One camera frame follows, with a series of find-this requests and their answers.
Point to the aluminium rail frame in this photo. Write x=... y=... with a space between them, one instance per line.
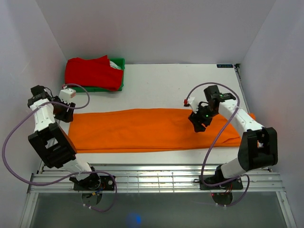
x=153 y=179

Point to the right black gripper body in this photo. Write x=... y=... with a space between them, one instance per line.
x=204 y=115

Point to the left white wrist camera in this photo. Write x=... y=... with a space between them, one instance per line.
x=66 y=95

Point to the orange trousers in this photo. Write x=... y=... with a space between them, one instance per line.
x=140 y=130

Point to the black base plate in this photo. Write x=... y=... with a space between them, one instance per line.
x=106 y=183
x=235 y=184

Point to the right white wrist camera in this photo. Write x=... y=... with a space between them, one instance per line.
x=192 y=103

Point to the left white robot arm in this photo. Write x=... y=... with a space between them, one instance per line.
x=50 y=141

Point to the green plastic tray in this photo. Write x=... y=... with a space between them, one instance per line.
x=120 y=66

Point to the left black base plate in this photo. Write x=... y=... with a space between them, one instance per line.
x=106 y=183

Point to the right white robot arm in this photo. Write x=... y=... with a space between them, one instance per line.
x=258 y=147

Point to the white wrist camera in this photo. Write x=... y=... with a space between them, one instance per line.
x=66 y=95
x=192 y=103

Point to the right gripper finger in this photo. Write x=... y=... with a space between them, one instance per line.
x=198 y=127
x=193 y=118

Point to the blue logo sticker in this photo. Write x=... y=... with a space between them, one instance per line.
x=225 y=66

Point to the red folded trousers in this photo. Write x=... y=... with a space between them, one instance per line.
x=95 y=73

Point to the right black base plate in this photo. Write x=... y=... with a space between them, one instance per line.
x=235 y=184

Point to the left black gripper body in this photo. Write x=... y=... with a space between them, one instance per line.
x=60 y=112

